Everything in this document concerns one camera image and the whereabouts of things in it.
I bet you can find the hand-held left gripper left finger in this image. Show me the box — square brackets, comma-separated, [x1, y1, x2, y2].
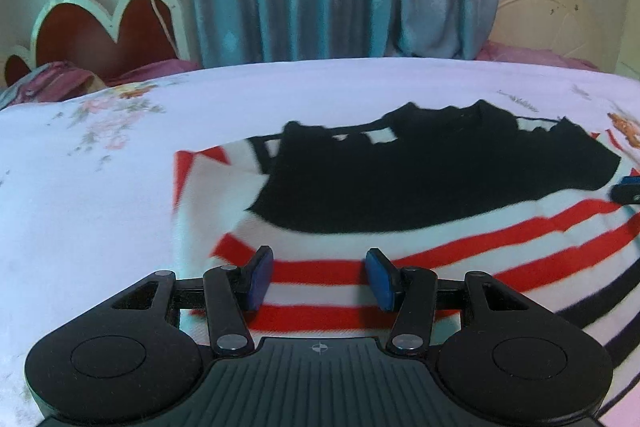
[107, 246, 275, 359]

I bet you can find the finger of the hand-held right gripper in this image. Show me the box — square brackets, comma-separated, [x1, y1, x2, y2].
[612, 174, 640, 206]

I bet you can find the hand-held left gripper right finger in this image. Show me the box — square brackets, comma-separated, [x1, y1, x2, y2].
[365, 248, 536, 356]

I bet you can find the striped knit sweater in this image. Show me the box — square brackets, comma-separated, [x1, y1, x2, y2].
[172, 102, 640, 375]

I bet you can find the pink mattress cover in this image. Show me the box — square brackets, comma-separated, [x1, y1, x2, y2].
[474, 41, 601, 72]

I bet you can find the cream cabinet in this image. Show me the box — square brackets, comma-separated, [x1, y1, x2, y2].
[614, 0, 640, 80]

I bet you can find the floral bed sheet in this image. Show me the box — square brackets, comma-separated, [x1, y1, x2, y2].
[0, 59, 640, 427]

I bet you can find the cream rounded headboard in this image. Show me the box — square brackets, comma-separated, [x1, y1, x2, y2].
[492, 0, 622, 68]

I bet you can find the dark pink pillow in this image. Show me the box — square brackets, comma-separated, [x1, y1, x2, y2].
[104, 59, 202, 88]

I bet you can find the patterned folded quilt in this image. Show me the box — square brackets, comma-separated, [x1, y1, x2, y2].
[0, 61, 107, 110]

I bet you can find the brown heart-shaped headboard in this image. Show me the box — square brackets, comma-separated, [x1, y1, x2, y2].
[4, 0, 192, 86]

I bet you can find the white headboard cord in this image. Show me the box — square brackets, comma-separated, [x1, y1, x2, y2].
[149, 0, 182, 58]

